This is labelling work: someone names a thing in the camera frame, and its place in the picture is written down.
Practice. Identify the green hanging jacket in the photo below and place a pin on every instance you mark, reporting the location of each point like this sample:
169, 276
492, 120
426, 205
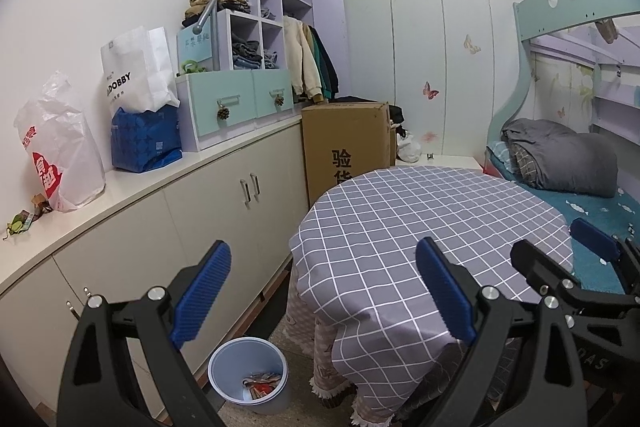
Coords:
323, 79

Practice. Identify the green plastic item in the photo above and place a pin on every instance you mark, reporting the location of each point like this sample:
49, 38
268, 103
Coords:
190, 68

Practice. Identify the folded dark jeans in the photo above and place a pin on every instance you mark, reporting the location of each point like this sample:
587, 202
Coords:
245, 57

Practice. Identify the white paper shopping bag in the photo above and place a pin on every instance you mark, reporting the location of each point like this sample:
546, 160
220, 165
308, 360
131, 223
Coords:
130, 67

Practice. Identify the blue woven bag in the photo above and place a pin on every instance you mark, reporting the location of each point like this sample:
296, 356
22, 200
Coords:
145, 142

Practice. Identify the black cloth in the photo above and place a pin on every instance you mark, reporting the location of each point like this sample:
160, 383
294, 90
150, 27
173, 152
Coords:
357, 100

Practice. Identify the small white plastic bag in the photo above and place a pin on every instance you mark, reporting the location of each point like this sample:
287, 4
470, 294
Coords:
409, 149

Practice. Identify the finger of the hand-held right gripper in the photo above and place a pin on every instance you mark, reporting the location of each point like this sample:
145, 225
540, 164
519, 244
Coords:
595, 237
532, 259

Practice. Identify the cream low cabinet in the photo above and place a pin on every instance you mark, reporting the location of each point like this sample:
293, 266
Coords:
150, 227

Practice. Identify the tall cardboard box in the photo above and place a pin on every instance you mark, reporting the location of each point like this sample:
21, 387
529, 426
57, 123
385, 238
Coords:
345, 132

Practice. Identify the white plastic bag red print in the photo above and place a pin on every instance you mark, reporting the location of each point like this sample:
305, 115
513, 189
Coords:
60, 142

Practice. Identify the white panelled wardrobe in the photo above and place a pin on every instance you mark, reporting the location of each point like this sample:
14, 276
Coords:
415, 47

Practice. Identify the mint lettered box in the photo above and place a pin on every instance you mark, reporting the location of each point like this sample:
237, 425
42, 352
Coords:
197, 47

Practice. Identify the dark hanging jacket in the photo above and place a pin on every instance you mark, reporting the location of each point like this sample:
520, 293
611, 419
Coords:
333, 72

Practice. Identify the plaid blanket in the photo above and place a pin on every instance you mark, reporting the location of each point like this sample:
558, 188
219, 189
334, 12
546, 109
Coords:
500, 157

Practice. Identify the white low table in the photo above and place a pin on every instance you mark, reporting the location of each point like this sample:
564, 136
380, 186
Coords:
450, 162

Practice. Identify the brown hanging item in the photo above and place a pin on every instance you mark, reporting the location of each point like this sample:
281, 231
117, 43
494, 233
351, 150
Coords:
608, 31

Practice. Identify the teal bed sheet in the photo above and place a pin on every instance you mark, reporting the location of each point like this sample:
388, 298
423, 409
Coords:
575, 207

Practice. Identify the cream hanging jacket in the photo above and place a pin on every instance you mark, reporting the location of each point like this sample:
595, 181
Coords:
300, 62

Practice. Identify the small brown wrapper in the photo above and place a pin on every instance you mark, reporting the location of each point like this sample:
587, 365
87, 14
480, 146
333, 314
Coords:
40, 203

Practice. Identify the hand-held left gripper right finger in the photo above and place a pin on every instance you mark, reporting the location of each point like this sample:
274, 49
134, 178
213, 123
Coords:
447, 292

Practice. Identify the pink butterfly sticker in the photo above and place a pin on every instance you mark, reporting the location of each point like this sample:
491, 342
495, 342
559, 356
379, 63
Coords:
430, 90

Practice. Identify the grey checked tablecloth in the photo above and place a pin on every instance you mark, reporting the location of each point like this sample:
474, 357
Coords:
400, 232

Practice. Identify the green candy wrapper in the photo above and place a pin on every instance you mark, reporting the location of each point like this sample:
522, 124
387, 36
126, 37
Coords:
16, 226

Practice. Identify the grey duvet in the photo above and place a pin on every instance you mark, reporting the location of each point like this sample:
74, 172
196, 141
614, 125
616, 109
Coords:
565, 157

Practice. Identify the folded olive clothes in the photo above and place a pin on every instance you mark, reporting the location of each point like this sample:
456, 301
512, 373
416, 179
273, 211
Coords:
200, 11

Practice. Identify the mint bunk bed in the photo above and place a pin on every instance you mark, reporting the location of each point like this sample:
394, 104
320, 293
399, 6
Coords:
575, 12

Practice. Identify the beige butterfly sticker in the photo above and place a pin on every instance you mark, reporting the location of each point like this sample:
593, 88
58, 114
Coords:
471, 44

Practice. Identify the pink flower sticker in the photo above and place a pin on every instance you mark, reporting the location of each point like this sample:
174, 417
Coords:
427, 138

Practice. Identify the blue plastic waste bin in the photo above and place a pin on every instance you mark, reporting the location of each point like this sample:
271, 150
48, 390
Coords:
222, 372

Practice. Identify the pink patterned table skirt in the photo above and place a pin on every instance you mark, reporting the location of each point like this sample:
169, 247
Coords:
300, 317

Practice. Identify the pinecone drawer ornament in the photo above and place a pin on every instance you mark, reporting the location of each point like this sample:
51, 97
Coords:
279, 100
223, 113

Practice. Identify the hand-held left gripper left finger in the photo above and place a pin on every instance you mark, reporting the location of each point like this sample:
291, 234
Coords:
200, 292

